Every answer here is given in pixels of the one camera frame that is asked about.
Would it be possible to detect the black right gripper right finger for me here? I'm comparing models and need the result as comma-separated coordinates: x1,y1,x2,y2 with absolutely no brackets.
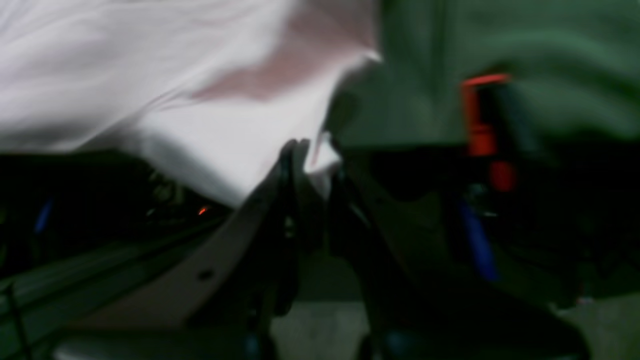
327,148,591,360

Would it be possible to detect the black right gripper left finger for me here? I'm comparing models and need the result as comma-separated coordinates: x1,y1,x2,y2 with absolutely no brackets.
50,139,324,360

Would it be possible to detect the pink t-shirt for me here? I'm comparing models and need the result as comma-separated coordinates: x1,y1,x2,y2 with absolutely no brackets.
0,0,380,207

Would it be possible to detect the orange clamp right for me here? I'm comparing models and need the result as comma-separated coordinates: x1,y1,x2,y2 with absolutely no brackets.
460,73,517,193

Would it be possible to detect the green table cloth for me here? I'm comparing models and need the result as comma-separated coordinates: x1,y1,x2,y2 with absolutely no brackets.
327,0,640,148

